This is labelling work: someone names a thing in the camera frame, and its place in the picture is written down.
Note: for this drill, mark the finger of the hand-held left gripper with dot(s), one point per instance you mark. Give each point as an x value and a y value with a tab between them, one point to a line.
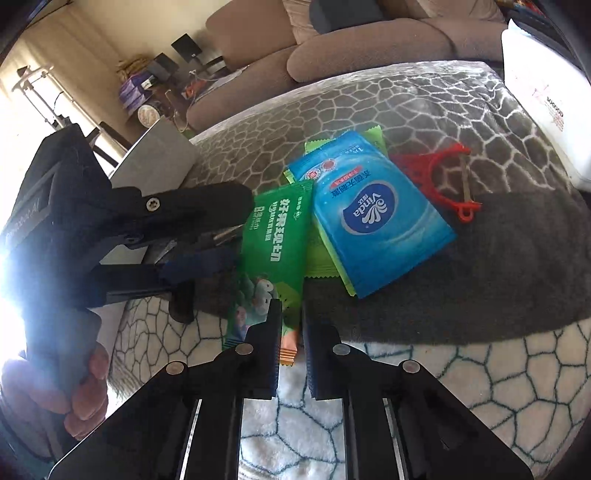
184	207
198	267

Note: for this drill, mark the black speaker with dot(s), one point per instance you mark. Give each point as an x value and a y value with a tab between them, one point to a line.
187	46
165	65

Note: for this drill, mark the brown sofa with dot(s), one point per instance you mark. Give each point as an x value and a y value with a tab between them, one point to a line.
351	50

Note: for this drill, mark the red peeler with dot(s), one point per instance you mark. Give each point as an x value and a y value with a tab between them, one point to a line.
420	170

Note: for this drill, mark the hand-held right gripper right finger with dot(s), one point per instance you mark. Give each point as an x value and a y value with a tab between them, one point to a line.
314	360

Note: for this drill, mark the white cardboard box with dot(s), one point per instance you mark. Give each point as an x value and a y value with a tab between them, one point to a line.
152	152

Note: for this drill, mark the person's left hand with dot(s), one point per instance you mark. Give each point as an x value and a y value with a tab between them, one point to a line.
87	397

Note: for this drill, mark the white printed package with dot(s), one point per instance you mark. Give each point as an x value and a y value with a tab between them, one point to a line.
535	92

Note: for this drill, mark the white clothes rack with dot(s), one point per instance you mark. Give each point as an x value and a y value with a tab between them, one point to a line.
30	81

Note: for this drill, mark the dark green wipes packet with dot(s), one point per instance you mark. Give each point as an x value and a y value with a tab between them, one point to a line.
272	240

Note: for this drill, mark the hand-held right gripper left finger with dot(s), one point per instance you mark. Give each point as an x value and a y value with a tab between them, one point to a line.
270	355

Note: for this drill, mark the blue wipes packet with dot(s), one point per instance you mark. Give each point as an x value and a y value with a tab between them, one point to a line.
369	217

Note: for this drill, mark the grey patterned blanket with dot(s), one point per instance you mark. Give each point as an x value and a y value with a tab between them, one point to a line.
438	314

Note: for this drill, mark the purple box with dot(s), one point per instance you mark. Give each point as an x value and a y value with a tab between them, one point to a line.
134	92

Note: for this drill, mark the dark cushion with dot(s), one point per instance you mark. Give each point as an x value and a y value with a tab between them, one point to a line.
344	14

